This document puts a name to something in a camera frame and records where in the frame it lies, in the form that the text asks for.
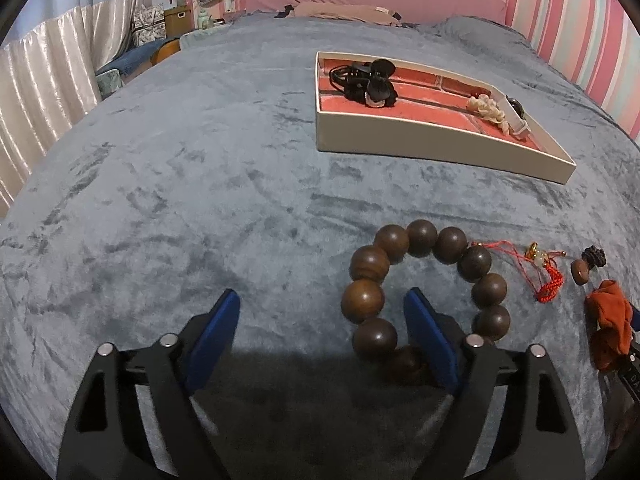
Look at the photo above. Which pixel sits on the white satin curtain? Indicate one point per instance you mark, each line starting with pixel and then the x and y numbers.
pixel 45 85

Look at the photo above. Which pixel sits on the brown cardboard box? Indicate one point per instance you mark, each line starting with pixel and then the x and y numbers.
pixel 177 20

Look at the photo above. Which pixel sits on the orange red scrunchie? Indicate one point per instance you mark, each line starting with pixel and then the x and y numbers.
pixel 610 320

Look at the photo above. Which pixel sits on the orange wooden chair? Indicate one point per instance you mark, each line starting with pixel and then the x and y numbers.
pixel 165 51

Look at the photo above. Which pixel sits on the person's right forearm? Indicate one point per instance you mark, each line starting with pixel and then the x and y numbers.
pixel 625 425

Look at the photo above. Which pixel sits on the green bottle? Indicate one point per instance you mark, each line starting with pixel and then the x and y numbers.
pixel 203 19

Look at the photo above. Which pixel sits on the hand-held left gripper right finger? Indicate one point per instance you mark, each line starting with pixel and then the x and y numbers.
pixel 430 340

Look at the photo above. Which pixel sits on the white tray with red lining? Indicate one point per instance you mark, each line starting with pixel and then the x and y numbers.
pixel 400 130

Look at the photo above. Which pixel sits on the black scrunchie with brooch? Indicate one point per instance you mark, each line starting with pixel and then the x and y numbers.
pixel 357 94

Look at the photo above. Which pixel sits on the black hair claw clip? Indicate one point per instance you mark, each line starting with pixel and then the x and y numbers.
pixel 381 77

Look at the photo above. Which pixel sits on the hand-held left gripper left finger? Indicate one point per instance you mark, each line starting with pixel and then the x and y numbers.
pixel 215 345

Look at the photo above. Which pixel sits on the tan pillow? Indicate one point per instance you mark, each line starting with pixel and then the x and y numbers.
pixel 345 11

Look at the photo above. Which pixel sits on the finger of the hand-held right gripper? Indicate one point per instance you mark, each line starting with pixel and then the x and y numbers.
pixel 636 317

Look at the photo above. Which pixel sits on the cream scrunchie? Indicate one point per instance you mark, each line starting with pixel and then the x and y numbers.
pixel 485 107

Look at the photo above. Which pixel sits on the patterned storage box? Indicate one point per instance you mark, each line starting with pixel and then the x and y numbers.
pixel 149 22

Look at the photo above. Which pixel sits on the blue folded cloth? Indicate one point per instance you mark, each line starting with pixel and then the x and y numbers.
pixel 130 60

